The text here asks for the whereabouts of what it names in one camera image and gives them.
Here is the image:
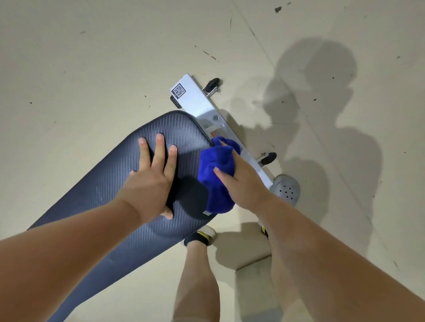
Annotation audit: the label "beige shorts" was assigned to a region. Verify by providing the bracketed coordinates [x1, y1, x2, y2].
[172, 307, 220, 322]

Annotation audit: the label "grey left clog shoe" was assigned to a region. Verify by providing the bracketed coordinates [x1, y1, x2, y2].
[197, 225, 217, 246]

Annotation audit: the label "white plastic stool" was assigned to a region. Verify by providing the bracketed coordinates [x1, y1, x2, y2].
[235, 255, 283, 322]

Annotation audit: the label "person's left hand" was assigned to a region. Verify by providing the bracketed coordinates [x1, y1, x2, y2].
[114, 133, 178, 226]

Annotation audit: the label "person's right hand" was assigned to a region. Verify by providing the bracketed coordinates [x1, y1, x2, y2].
[213, 141, 273, 213]

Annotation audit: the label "white bench frame foot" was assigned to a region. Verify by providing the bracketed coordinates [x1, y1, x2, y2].
[170, 73, 274, 190]

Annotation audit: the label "grey right clog shoe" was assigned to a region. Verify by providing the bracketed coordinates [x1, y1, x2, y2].
[268, 174, 301, 208]

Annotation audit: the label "person's left forearm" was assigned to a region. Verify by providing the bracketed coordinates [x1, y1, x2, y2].
[0, 198, 143, 322]

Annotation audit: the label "person's leg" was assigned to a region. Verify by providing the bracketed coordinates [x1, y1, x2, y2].
[270, 255, 313, 322]
[172, 242, 220, 322]

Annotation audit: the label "black left sock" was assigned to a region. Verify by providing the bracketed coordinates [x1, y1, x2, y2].
[184, 231, 210, 247]

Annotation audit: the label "person's right forearm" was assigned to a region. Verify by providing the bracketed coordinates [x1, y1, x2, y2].
[254, 194, 425, 322]

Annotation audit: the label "person's left leg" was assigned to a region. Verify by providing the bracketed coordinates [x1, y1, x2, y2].
[172, 242, 220, 322]

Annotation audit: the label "blue microfiber cloth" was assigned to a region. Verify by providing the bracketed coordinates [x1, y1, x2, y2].
[197, 136, 242, 216]

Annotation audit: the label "grey clog shoe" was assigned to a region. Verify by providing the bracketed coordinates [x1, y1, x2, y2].
[268, 174, 301, 208]
[197, 225, 217, 246]

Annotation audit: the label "black caster wheel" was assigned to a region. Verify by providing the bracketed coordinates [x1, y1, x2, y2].
[202, 78, 222, 97]
[259, 152, 278, 168]

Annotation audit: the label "person's right leg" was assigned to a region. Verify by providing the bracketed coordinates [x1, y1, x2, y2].
[270, 255, 313, 322]

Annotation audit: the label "black padded bench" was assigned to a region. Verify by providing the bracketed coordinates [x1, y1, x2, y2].
[28, 110, 220, 322]

